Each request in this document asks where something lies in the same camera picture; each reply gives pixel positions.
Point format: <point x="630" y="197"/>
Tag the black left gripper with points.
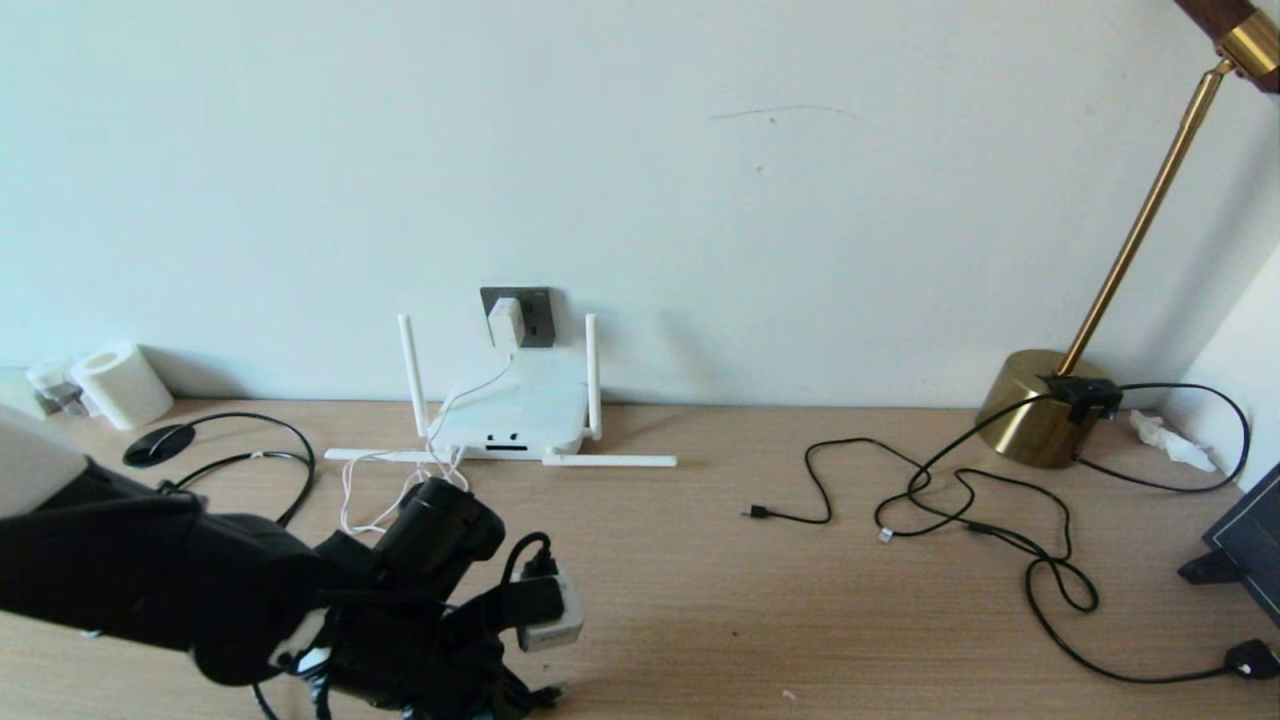
<point x="420" y="650"/>

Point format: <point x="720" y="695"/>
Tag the white power adapter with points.
<point x="506" y="322"/>

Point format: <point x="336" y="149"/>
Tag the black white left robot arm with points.
<point x="150" y="570"/>

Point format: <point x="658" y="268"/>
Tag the white router with antennas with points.
<point x="520" y="410"/>

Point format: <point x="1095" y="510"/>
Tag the black round charging pad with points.
<point x="158" y="446"/>

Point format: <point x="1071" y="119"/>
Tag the white paper roll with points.
<point x="120" y="385"/>

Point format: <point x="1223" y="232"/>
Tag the small clear jar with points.
<point x="55" y="385"/>

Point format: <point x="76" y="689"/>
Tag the brass desk lamp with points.
<point x="1030" y="410"/>

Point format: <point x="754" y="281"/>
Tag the crumpled white tissue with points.
<point x="1170" y="440"/>

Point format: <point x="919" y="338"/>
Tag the black clip stand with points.
<point x="1210" y="570"/>

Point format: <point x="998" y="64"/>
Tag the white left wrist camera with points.
<point x="560" y="625"/>

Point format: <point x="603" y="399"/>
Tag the grey wall socket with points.
<point x="540" y="305"/>

